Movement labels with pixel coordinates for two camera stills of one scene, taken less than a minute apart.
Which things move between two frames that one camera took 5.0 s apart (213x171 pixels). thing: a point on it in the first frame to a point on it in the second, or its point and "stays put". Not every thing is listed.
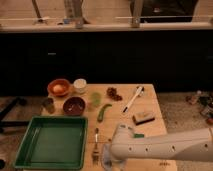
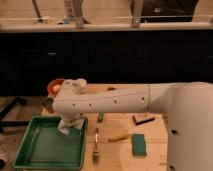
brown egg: x=58 y=88 stays put
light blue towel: x=109 y=163 to x=65 y=124
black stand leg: x=7 y=108 stays put
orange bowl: x=58 y=87 stays put
